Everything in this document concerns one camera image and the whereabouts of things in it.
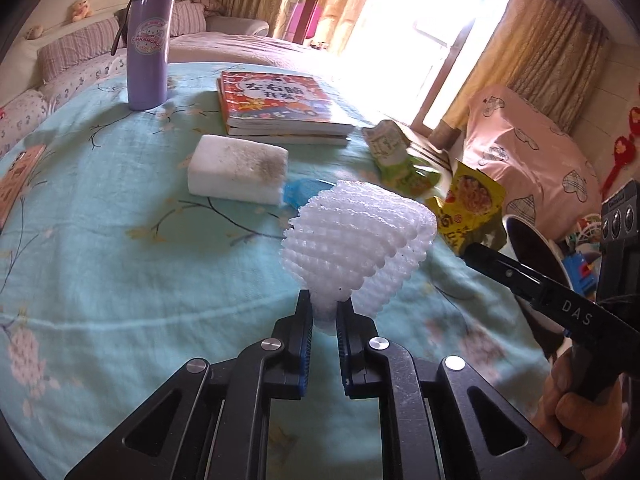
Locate patterned white seat cushion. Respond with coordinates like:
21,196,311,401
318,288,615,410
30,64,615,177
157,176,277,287
40,52,129,102
0,89,49,157

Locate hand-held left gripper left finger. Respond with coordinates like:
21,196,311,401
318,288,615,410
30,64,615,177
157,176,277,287
64,289,316,480

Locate orange picture book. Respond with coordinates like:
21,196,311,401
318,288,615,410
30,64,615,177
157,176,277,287
216,71,357,136

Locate beige chaise sofa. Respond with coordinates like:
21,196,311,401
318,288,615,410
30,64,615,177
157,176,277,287
170,15,351,81

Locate pink heart print cover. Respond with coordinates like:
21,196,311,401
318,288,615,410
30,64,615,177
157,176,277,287
462,85,601,233

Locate white pillow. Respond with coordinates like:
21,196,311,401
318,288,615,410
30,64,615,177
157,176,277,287
5,35,47,92

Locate purple drink bottle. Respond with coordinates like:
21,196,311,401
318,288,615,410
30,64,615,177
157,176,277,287
111,0,180,112

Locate white sponge block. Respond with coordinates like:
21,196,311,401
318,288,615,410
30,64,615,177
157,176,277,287
187,134,290,206

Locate pile of colourful toys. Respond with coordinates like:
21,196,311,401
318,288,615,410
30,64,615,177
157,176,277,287
565,212,603,301

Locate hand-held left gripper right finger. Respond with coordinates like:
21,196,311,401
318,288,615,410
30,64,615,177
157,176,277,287
336,300,583,480

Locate green white pouch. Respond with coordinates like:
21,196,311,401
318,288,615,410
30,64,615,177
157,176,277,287
361,120,442,198

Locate white rimmed trash bin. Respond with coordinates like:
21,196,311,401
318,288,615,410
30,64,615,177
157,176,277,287
500,214,576,361

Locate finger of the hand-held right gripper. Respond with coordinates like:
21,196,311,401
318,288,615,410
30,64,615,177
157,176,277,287
462,242,553,308

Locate yellow noodle packet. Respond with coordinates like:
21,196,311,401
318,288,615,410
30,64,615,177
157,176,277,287
425,160,508,256

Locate person's right hand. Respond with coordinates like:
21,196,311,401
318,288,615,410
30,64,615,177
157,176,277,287
532,345,632,467

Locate red heart wall decoration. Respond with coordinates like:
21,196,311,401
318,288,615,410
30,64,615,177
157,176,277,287
597,105,640,201

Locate white foam fruit net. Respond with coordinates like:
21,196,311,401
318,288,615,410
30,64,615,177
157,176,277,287
281,179,437,336

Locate striped pink pillow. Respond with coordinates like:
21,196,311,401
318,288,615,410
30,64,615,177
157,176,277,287
39,17,128,81
167,0,208,38

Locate blue plastic piece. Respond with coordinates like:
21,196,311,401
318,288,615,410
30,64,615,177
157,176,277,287
282,178,321,208

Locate thin book under picture book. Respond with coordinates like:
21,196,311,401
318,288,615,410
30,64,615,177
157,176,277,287
225,127,353,147

